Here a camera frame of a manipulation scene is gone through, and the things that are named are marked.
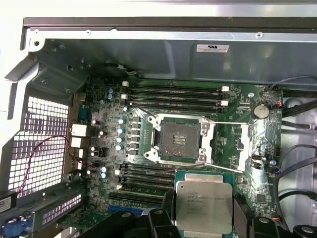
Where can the blue expansion slot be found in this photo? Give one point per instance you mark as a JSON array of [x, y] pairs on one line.
[[126, 210]]

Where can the silver CPU with green edge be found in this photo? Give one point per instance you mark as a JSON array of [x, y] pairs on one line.
[[203, 205]]

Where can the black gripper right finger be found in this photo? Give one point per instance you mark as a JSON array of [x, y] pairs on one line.
[[239, 218]]

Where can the metal socket cover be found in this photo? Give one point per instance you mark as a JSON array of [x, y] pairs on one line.
[[246, 146]]

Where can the CPU socket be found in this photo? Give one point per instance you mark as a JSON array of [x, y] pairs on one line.
[[179, 138]]

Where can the open black PC case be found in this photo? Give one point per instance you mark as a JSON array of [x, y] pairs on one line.
[[148, 57]]

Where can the green motherboard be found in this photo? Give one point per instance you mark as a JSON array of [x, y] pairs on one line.
[[247, 196]]

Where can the round silver coin battery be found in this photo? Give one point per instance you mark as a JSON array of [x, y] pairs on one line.
[[260, 111]]

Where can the white sticker on case wall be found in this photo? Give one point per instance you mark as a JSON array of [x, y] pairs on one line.
[[212, 48]]

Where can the black RAM slot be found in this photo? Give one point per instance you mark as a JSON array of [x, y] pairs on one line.
[[173, 87], [148, 175], [148, 167], [173, 93], [143, 189], [173, 100], [178, 107], [148, 182]]

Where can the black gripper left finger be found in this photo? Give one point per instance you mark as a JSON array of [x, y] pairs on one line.
[[168, 213]]

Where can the blue plastic slot latch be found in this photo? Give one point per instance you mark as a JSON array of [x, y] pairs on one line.
[[15, 225]]

